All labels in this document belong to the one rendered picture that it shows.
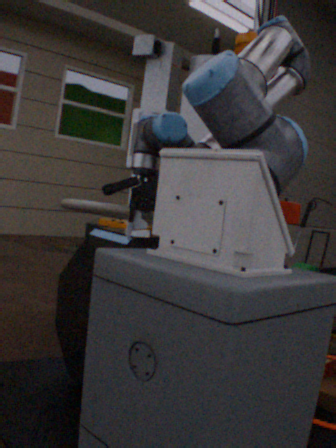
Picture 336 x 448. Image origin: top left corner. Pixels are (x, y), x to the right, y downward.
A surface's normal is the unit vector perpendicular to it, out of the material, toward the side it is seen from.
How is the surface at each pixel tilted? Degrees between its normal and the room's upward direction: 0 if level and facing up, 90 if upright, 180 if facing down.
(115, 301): 90
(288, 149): 77
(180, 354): 90
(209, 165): 90
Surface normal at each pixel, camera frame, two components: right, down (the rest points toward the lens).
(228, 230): -0.70, -0.05
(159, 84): -0.38, 0.00
